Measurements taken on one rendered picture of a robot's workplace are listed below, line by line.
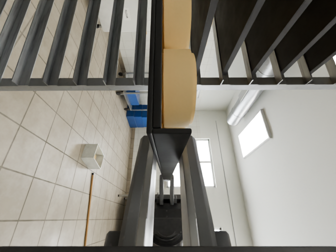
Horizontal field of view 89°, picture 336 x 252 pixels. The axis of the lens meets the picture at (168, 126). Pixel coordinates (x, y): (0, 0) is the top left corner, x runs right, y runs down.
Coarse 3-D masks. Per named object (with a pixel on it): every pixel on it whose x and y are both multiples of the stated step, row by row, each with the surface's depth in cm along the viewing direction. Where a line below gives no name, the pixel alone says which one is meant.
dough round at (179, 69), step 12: (168, 60) 9; (180, 60) 9; (192, 60) 10; (168, 72) 9; (180, 72) 9; (192, 72) 9; (168, 84) 9; (180, 84) 9; (192, 84) 9; (168, 96) 9; (180, 96) 9; (192, 96) 9; (168, 108) 9; (180, 108) 9; (192, 108) 10; (168, 120) 10; (180, 120) 10; (192, 120) 10
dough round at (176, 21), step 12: (168, 0) 11; (180, 0) 11; (168, 12) 11; (180, 12) 11; (168, 24) 11; (180, 24) 11; (168, 36) 11; (180, 36) 11; (168, 48) 12; (180, 48) 12
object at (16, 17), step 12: (24, 0) 66; (12, 12) 61; (24, 12) 64; (12, 24) 61; (0, 36) 57; (12, 36) 60; (0, 48) 57; (12, 48) 58; (0, 60) 56; (0, 72) 55
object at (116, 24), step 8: (120, 0) 66; (112, 8) 61; (120, 8) 65; (112, 16) 60; (120, 16) 63; (112, 24) 60; (120, 24) 62; (112, 32) 60; (120, 32) 61; (112, 40) 60; (112, 48) 58; (112, 56) 57; (112, 64) 56; (104, 72) 52; (112, 72) 55; (104, 80) 52; (112, 80) 54
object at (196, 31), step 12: (192, 0) 53; (204, 0) 37; (216, 0) 32; (192, 12) 53; (204, 12) 37; (192, 24) 53; (204, 24) 37; (192, 36) 53; (204, 36) 40; (192, 48) 53; (204, 48) 43
